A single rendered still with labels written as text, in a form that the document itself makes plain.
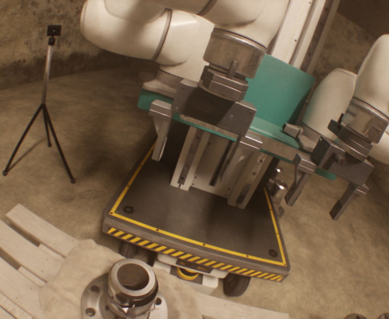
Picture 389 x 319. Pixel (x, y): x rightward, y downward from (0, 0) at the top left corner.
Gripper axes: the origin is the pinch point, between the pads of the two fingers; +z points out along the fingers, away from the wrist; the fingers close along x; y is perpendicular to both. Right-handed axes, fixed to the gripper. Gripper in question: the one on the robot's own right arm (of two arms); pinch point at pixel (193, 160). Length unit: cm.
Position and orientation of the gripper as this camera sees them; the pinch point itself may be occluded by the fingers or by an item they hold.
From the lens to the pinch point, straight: 42.3
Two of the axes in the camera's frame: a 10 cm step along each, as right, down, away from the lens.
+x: -9.4, -3.3, -0.6
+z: -3.2, 8.4, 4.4
